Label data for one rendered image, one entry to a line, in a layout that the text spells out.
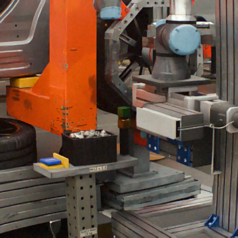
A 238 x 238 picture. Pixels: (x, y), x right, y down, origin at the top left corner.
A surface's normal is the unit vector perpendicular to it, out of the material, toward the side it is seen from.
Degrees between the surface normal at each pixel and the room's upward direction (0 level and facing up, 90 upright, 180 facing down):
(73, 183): 90
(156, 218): 0
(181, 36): 98
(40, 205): 90
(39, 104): 90
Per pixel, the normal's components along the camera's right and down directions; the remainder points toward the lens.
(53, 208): 0.58, 0.14
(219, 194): -0.88, 0.09
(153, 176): 0.00, -0.98
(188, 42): 0.24, 0.30
